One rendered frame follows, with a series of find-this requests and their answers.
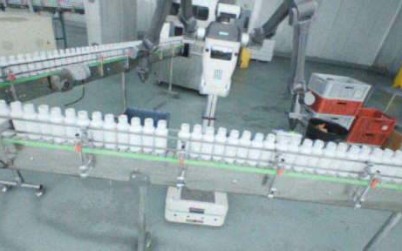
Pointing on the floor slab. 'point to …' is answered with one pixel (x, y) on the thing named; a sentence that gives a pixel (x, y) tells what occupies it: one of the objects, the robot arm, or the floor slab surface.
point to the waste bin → (325, 132)
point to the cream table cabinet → (13, 35)
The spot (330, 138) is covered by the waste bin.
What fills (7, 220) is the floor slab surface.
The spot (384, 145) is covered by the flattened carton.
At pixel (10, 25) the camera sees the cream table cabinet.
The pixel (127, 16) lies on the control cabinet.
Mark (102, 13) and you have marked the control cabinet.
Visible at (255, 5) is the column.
